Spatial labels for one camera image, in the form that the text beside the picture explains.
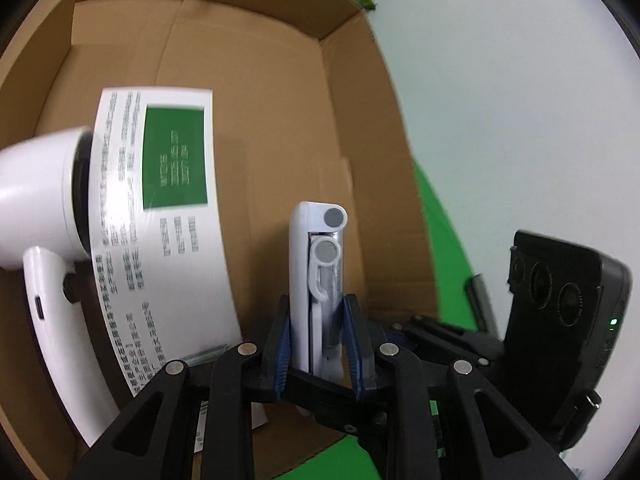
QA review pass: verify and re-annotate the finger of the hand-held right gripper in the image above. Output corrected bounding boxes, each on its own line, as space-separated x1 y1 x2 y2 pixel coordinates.
395 272 506 388
284 366 392 480

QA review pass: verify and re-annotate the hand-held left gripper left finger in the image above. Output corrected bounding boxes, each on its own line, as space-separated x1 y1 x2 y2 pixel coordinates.
67 295 296 480

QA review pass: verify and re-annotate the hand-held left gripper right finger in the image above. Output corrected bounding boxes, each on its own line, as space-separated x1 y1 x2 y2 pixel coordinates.
342 294 571 480

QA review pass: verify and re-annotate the white leaflet with green patch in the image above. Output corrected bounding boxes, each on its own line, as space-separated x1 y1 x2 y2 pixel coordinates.
90 87 266 431

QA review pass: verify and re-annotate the brown cardboard box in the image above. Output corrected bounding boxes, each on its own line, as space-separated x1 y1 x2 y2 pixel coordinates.
0 0 441 480

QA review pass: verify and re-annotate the white hair dryer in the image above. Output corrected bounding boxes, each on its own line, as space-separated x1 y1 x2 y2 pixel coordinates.
0 127 123 448

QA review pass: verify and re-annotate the green tablecloth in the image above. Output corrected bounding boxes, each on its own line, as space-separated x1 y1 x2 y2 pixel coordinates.
287 162 583 480

